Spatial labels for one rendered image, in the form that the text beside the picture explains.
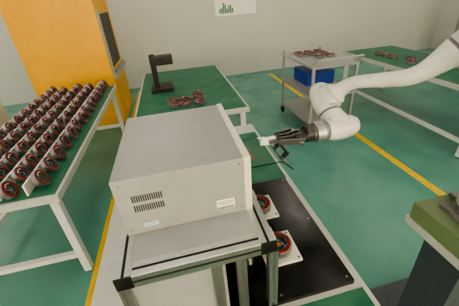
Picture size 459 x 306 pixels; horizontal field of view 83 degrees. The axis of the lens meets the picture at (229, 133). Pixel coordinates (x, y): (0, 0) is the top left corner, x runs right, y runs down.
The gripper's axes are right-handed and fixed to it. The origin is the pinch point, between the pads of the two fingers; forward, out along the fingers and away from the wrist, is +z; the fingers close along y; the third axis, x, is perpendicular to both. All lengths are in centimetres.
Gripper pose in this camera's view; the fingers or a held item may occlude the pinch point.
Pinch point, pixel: (268, 140)
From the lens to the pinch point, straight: 110.1
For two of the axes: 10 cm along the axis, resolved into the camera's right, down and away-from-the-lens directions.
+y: -2.2, -4.5, 8.6
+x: -0.7, -8.8, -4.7
